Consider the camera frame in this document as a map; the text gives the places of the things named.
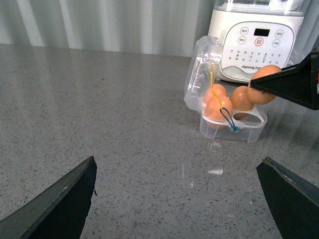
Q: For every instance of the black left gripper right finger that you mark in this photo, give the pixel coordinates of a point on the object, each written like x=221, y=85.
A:
x=292, y=200

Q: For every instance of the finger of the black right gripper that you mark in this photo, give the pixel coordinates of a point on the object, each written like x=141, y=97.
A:
x=298, y=83

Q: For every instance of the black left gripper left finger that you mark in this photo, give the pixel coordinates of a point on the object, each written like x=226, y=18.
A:
x=59, y=212

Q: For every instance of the brown egg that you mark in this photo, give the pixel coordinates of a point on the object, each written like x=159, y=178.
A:
x=259, y=97

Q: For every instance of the clear plastic egg box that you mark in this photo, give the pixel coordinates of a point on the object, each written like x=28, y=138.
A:
x=251, y=123

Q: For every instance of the brown egg box back-right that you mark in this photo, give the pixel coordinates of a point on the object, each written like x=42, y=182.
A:
x=240, y=99

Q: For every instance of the brown egg box back-left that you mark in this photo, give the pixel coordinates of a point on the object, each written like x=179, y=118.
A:
x=209, y=94

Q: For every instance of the brown egg box front-left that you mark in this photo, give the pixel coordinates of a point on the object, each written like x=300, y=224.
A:
x=212, y=111

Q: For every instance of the white soymilk maker appliance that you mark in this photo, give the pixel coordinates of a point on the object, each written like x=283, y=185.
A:
x=255, y=33

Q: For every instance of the blue rubber band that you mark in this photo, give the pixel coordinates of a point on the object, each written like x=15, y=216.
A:
x=228, y=117

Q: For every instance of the yellow rubber band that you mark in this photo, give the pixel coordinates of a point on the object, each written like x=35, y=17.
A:
x=212, y=83

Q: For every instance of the grey curtain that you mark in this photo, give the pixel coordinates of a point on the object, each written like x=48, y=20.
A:
x=163, y=27

